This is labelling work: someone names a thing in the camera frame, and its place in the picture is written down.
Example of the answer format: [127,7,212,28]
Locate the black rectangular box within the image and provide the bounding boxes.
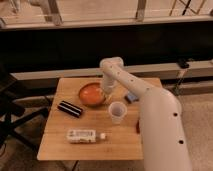
[57,101,83,118]

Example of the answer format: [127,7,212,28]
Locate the black office chair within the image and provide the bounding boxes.
[0,63,49,151]

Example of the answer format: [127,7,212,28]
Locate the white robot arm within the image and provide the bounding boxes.
[99,57,193,171]

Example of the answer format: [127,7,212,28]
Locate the translucent plastic cup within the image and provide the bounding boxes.
[108,101,127,124]

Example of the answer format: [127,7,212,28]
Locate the clear plastic water bottle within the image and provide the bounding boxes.
[66,129,106,144]

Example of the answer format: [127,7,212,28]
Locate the orange ceramic bowl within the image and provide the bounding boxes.
[78,82,106,107]

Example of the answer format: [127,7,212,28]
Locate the blue sponge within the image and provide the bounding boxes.
[125,93,138,103]

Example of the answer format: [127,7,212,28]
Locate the black clamp on ledge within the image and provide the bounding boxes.
[178,59,189,69]

